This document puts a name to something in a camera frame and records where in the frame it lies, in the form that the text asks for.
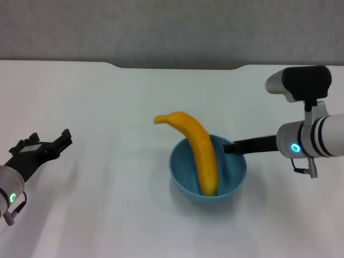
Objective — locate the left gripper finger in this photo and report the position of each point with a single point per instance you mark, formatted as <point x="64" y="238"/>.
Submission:
<point x="63" y="142"/>
<point x="31" y="138"/>

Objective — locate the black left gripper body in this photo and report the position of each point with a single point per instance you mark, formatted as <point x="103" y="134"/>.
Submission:
<point x="32" y="156"/>

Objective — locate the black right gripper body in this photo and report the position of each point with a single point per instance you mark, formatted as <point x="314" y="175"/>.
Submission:
<point x="258" y="145"/>

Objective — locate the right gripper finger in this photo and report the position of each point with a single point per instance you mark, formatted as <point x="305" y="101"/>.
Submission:
<point x="232" y="149"/>

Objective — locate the yellow banana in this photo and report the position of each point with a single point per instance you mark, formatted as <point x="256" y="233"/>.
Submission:
<point x="204" y="153"/>

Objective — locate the blue ceramic bowl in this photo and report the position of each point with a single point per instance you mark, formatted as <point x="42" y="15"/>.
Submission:
<point x="182" y="172"/>

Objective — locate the right robot arm silver white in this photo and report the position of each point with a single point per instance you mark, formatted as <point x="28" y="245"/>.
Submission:
<point x="319" y="138"/>

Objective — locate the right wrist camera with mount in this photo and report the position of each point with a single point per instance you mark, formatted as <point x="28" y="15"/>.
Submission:
<point x="306" y="82"/>

